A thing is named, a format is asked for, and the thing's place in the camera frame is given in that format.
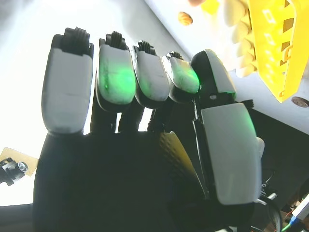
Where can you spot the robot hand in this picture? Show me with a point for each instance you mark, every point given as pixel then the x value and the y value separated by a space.
pixel 120 183

